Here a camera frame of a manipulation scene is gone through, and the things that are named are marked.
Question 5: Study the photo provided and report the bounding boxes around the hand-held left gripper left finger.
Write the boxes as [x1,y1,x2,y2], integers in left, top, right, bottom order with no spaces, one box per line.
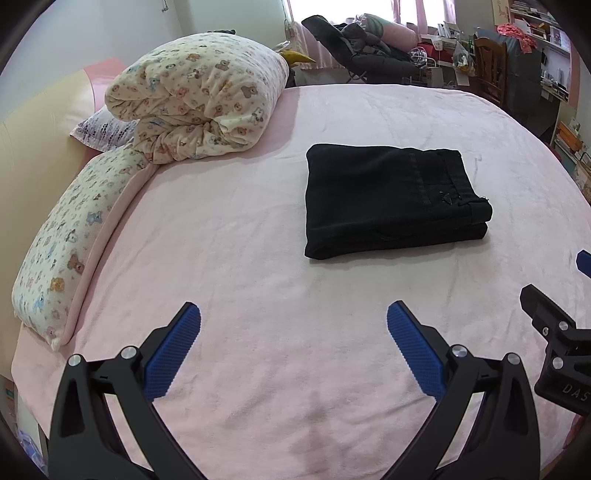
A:
[48,302,206,480]

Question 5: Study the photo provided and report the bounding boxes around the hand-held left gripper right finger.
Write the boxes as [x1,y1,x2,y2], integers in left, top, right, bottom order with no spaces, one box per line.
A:
[385,300,541,480]

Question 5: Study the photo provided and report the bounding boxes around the black pants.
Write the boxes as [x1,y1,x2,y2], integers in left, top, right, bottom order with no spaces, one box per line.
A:
[304,143,494,260]

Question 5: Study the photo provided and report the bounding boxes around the pink bed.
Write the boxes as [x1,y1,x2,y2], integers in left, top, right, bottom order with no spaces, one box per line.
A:
[11,83,591,480]

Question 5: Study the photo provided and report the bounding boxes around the bear print pillow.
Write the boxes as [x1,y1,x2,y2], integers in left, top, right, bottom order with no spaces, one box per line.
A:
[11,143,160,352]

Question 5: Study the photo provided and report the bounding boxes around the cluttered bookshelf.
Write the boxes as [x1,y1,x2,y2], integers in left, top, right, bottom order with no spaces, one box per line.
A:
[507,0,591,190]

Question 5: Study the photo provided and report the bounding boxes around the grey cloth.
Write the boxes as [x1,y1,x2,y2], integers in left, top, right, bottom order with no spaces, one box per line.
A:
[478,28,544,118]

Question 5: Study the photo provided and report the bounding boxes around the wooden chair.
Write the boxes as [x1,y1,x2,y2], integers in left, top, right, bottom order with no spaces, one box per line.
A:
[473,37,509,108]

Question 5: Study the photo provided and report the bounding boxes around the floral pillow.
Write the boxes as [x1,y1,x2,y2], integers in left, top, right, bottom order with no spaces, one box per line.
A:
[70,108,140,153]

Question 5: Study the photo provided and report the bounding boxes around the red floral cloth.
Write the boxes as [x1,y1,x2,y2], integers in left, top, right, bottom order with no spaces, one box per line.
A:
[498,22,539,51]

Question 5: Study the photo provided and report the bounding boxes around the clear plastic bag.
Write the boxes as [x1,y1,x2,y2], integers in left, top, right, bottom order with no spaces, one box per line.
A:
[451,39,476,75]

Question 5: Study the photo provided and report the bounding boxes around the cream and pink headboard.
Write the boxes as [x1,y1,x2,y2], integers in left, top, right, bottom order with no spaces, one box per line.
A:
[0,56,136,296]

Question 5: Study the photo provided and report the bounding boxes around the bear print quilt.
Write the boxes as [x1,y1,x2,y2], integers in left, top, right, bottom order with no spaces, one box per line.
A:
[105,32,290,165]

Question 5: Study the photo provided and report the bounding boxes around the pink cushion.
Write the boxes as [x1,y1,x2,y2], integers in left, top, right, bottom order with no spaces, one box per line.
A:
[369,14,420,49]

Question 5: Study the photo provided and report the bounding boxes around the black recliner chair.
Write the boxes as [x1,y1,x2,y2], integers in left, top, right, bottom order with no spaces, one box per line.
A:
[301,15,422,85]

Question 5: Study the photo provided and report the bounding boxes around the yellow plush toy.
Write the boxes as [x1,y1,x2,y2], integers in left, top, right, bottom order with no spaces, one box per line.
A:
[279,48,318,66]

